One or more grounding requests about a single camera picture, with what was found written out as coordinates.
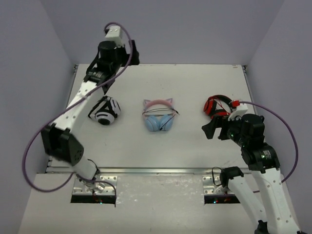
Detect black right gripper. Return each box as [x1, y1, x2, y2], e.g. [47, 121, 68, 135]
[202, 113, 247, 147]

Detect thin black headphone cable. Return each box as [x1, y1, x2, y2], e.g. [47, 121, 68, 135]
[141, 108, 181, 131]

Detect pink blue cat-ear headphones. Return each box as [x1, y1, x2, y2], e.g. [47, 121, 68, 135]
[142, 98, 179, 132]

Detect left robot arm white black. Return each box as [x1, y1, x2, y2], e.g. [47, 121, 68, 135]
[41, 39, 139, 180]

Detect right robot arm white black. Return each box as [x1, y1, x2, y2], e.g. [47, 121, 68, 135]
[202, 114, 302, 234]

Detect red black headphones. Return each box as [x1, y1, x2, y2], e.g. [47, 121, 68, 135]
[203, 95, 232, 119]

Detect white black headphones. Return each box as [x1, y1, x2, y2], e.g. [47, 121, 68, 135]
[88, 96, 121, 125]

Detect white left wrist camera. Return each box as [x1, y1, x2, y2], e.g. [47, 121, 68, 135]
[105, 25, 125, 47]

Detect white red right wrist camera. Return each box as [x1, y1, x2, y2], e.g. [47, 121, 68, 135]
[228, 99, 248, 121]

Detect right metal mounting bracket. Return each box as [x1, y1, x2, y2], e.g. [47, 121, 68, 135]
[202, 173, 233, 195]

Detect metal mounting bracket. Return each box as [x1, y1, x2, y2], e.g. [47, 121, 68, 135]
[72, 174, 118, 196]
[202, 173, 233, 195]

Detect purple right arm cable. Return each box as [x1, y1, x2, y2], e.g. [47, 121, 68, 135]
[240, 101, 299, 195]

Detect left metal mounting bracket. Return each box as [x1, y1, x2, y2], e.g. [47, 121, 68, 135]
[72, 174, 118, 196]

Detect metal rail front table edge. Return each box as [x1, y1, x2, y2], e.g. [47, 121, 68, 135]
[46, 167, 252, 175]

